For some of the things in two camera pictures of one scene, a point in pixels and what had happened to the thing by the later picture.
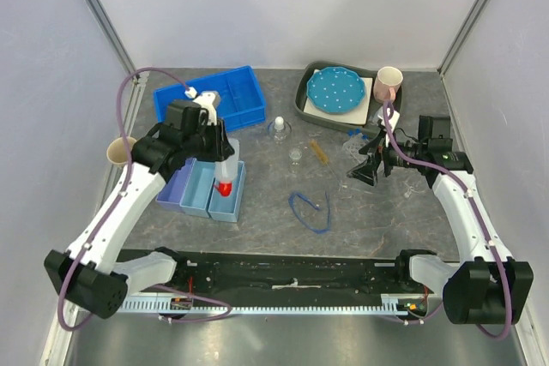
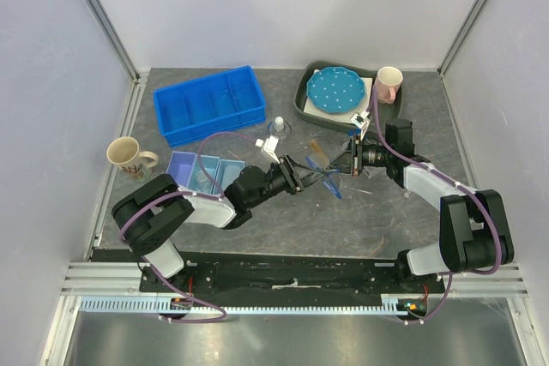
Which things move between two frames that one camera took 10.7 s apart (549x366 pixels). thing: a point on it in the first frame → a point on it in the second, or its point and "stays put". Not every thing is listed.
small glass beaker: (295, 154) → (202, 181)
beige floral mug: (116, 152) stays put
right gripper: (367, 171) → (355, 147)
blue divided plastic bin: (242, 101) stays put
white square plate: (358, 115) stays put
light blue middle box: (196, 195) stays put
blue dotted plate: (334, 90) stays put
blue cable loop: (292, 204) → (321, 162)
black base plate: (295, 273) stays put
